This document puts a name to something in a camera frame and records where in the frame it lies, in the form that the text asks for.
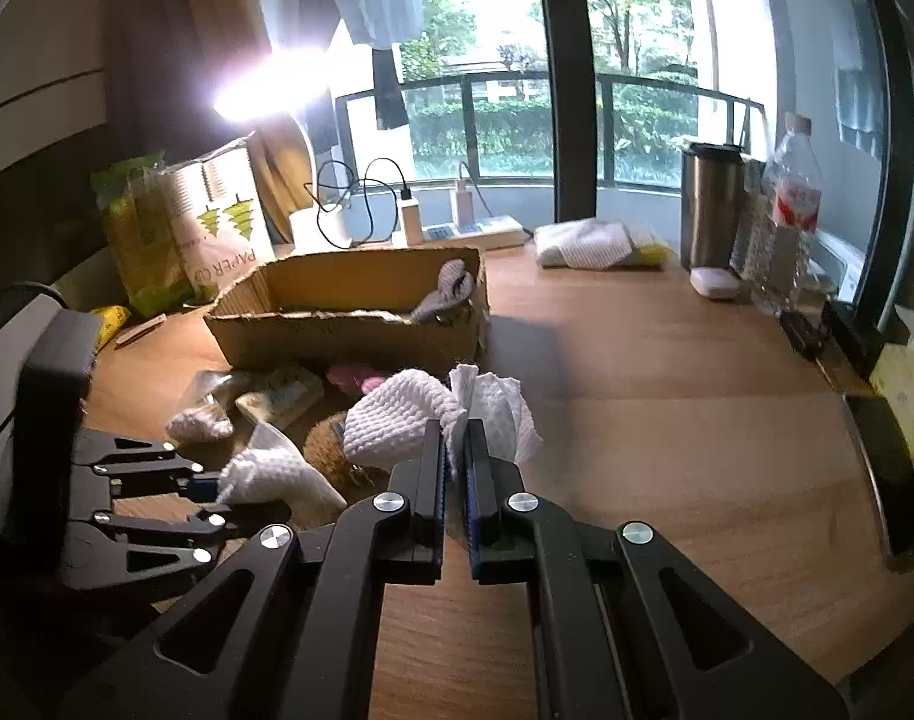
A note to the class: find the small white knitted item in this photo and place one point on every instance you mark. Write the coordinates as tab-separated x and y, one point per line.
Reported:
198	424

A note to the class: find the yellow tissue box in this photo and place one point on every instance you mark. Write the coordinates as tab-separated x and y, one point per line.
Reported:
910	382

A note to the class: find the bright desk lamp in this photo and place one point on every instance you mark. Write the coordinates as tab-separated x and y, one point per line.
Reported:
269	86

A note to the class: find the brown fuzzy pad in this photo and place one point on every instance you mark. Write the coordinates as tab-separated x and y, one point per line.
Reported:
326	450

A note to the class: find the white waffle knit cloth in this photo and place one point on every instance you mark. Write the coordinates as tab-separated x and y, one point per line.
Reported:
397	416

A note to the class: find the white earbuds case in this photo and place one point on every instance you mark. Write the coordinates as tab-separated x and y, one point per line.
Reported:
714	283

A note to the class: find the folded white cloth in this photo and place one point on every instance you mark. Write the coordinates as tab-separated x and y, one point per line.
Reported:
596	244

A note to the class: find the cardboard box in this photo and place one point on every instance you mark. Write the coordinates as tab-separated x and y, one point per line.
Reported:
337	334

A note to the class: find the small white waffle cloth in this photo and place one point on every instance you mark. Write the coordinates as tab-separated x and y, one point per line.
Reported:
277	472

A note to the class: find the steel tumbler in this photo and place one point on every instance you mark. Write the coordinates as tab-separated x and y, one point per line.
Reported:
710	210

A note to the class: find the small yellow packet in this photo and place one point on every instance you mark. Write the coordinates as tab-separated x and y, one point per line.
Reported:
111	319

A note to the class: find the thin wooden stick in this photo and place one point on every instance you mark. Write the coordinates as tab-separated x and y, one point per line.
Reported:
140	330

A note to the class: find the clear plastic packet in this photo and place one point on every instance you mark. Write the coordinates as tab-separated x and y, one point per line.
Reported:
281	394

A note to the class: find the balcony railing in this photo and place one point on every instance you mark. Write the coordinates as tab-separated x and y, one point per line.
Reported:
502	90

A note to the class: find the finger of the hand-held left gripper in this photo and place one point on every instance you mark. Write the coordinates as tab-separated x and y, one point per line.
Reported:
142	547
127	461

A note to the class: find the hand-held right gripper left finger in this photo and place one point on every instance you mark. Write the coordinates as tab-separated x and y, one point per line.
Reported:
427	510

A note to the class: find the hanging dark cloth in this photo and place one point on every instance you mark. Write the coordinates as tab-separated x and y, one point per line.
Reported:
391	90

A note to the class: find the white paper cup bag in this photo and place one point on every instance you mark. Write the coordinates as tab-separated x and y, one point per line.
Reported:
217	232

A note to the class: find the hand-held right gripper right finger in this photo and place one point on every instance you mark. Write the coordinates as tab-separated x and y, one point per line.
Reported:
487	510

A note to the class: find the grey sock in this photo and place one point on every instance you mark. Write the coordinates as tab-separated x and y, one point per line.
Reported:
446	292

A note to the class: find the dark window frame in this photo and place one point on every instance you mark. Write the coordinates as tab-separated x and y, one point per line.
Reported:
566	75

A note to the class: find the white paper towel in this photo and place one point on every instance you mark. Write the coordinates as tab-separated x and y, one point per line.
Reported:
502	409

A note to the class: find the pink soft item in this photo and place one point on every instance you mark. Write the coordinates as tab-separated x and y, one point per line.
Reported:
352	376

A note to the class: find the black device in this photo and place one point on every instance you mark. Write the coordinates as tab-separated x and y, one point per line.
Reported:
824	330

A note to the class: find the white toilet paper roll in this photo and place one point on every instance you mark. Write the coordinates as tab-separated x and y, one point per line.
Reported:
314	229

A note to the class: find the clear water bottle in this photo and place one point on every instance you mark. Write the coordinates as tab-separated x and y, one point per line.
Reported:
787	232

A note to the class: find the round wooden board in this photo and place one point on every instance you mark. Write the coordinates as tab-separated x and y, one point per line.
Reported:
288	165

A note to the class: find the white charger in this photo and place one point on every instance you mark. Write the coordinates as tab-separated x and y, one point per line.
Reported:
411	219

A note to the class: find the white power strip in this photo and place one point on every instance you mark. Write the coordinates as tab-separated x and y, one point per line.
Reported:
487	231

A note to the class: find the white plug adapter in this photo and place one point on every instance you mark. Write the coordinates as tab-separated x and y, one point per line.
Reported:
463	206

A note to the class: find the green snack bag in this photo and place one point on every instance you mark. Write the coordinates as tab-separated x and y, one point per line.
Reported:
135	240

